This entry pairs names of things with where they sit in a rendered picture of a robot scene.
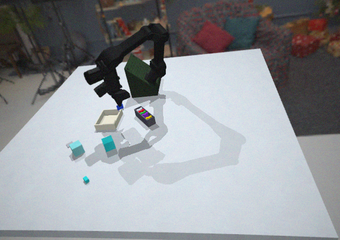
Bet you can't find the beige open tray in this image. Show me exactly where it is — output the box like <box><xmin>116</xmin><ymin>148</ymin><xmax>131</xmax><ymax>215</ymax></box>
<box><xmin>95</xmin><ymin>109</ymin><xmax>123</xmax><ymax>130</ymax></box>

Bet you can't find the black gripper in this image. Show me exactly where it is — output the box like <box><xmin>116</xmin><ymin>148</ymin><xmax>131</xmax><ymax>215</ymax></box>
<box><xmin>104</xmin><ymin>75</ymin><xmax>130</xmax><ymax>107</ymax></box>

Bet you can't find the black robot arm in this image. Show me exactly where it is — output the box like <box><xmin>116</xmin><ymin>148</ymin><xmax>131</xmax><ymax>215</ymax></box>
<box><xmin>83</xmin><ymin>23</ymin><xmax>169</xmax><ymax>98</ymax></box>

